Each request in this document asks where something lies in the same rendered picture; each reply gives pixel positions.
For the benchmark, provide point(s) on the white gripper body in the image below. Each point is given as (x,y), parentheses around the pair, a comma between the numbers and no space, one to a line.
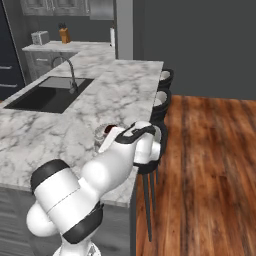
(111,138)

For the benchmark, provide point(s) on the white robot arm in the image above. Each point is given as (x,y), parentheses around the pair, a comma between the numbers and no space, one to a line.
(66,196)

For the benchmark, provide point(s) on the dark red steak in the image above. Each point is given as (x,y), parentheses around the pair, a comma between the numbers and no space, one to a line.
(109,128)

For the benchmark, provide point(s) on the clear glass plate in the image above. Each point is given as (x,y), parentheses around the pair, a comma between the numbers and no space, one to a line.
(99,136)

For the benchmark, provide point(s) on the grey island cabinet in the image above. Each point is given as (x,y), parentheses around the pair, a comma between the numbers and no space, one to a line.
(20,213)

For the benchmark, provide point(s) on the dark tall cabinet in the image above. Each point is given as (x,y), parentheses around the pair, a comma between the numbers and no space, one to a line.
(10,60)

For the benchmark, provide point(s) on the black bar stool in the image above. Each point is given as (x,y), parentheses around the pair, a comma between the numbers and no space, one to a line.
(148,186)
(162,105)
(166,78)

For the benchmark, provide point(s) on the dark curved tap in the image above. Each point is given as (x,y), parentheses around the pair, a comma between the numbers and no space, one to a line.
(72,78)

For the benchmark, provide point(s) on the black sink basin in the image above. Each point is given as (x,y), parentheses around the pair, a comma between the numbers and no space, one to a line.
(46,96)

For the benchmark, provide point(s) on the white paper towel roll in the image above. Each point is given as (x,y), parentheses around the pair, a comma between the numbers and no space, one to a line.
(112,37)

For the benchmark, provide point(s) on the grey base cabinets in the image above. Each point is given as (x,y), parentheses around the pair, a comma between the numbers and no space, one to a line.
(41,63)

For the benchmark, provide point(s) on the wooden knife block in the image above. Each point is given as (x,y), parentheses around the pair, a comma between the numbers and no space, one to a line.
(64,35)

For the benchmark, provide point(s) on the silver toaster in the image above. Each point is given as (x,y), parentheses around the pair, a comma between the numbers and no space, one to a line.
(40,37)

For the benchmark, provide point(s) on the steel range hood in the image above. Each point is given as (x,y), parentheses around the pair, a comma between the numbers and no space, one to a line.
(101,9)

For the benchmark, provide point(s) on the grey wall cabinets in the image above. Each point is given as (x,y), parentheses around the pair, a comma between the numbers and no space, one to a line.
(55,7)

